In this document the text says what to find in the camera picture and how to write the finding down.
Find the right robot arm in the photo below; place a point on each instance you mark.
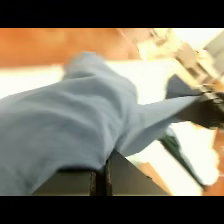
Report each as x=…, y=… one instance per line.
x=186, y=56

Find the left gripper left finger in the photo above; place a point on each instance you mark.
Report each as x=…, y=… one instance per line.
x=66, y=184

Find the blue shirt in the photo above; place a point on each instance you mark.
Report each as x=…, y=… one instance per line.
x=73, y=116

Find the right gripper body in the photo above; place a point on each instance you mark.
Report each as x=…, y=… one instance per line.
x=208, y=111

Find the dark green garment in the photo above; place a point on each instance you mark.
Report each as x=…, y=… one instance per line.
x=178, y=150

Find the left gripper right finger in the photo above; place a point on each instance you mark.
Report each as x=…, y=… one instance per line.
x=133, y=180

